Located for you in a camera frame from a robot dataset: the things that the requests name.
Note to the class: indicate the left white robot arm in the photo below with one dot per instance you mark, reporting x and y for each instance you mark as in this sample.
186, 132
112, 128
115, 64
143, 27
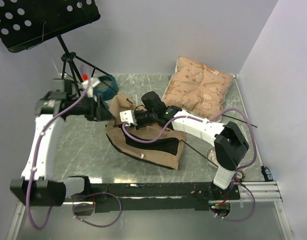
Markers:
36, 186

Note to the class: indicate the steel pet bowl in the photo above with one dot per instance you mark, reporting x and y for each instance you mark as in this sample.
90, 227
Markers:
211, 157

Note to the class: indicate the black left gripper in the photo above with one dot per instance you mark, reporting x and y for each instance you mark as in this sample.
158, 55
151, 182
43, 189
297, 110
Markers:
98, 111

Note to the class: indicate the red owl toy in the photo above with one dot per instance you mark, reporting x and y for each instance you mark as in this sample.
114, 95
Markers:
240, 176

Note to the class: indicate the small blue toy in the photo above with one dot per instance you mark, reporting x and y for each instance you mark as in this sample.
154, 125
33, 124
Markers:
267, 174

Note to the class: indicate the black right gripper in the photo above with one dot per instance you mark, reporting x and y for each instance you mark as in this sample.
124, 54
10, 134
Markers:
139, 125

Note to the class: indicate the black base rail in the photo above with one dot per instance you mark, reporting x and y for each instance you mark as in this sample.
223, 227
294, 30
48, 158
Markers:
154, 196

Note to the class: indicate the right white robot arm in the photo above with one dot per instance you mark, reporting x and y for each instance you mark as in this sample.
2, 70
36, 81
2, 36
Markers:
229, 143

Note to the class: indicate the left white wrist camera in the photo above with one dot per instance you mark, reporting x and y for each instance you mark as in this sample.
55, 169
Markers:
89, 85

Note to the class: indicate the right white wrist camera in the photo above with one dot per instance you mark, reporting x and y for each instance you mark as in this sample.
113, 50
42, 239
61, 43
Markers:
128, 116

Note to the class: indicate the orange patterned pillow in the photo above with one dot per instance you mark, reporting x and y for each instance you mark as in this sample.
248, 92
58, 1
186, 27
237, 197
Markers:
197, 88

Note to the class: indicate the teal double pet bowl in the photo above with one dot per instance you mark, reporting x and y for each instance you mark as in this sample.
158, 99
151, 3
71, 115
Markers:
107, 88

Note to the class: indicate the tan black pet tent fabric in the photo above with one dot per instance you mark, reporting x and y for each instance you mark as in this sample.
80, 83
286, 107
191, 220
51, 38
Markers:
165, 152

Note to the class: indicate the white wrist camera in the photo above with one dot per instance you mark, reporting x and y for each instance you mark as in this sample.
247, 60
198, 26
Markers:
89, 85
128, 116

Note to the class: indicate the black music stand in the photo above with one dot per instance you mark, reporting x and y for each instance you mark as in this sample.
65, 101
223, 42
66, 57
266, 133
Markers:
26, 24

